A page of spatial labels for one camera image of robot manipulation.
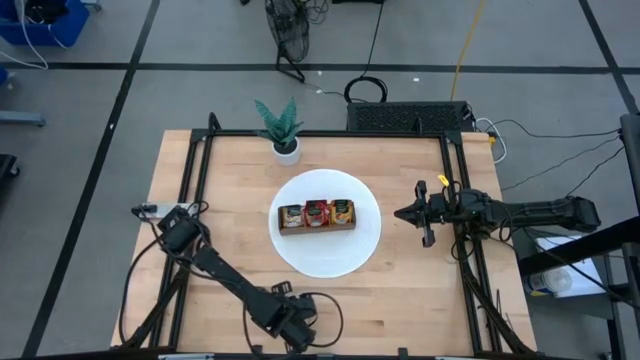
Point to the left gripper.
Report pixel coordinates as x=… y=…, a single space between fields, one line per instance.
x=295 y=322

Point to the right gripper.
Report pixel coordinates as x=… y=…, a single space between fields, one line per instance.
x=435 y=210

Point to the yellow green snack packet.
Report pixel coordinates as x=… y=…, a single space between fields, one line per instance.
x=342 y=211

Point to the red strawberry tea sachet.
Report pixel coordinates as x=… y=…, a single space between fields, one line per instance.
x=316 y=213

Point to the wooden three-compartment tray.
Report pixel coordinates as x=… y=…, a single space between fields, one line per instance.
x=315 y=230

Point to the beige vanilla tea sachet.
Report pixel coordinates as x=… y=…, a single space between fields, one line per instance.
x=292 y=216

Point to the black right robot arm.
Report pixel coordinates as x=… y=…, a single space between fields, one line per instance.
x=530 y=214

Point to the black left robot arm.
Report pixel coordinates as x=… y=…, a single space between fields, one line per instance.
x=225 y=272

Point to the yellow tag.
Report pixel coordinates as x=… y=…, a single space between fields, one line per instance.
x=443 y=179

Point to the white round plate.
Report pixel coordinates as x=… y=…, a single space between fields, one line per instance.
x=325 y=257

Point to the white plant pot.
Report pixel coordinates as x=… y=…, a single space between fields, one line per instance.
x=288 y=159

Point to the clear plastic bottle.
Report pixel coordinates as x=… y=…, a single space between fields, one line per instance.
x=547 y=282

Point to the green snake plant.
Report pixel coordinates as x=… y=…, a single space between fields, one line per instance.
x=280 y=127

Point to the black metal cart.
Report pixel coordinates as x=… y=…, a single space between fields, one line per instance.
x=575 y=247

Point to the white box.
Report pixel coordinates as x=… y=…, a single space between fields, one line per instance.
x=590 y=282

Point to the black floor fan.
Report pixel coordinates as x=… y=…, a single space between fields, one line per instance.
x=290 y=30

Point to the blue plastic bin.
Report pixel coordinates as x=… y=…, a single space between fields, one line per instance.
x=60 y=30

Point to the black frame foot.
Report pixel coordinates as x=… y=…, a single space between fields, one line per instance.
x=214 y=122
x=257 y=350
x=402 y=352

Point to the black aluminium rig frame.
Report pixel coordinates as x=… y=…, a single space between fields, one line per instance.
x=325 y=134

